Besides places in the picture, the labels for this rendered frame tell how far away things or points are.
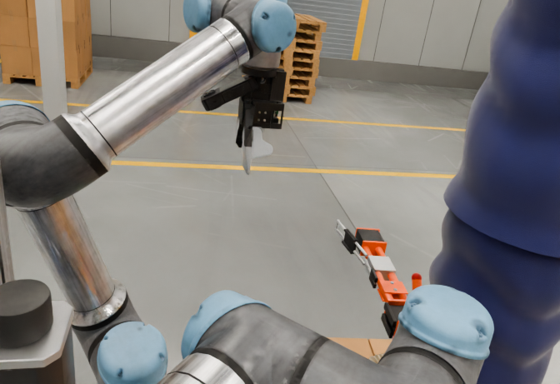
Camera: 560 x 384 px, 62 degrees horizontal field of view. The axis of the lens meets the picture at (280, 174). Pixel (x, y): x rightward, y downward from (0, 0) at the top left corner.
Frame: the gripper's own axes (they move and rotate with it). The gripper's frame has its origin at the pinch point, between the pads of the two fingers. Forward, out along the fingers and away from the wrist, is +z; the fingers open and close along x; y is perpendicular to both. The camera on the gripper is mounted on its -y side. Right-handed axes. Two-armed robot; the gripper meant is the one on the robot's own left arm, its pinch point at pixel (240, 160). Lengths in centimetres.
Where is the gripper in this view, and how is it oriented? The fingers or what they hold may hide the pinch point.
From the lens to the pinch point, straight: 98.5
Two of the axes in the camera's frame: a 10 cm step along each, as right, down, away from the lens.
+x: -1.8, -4.1, 8.9
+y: 9.8, 0.4, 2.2
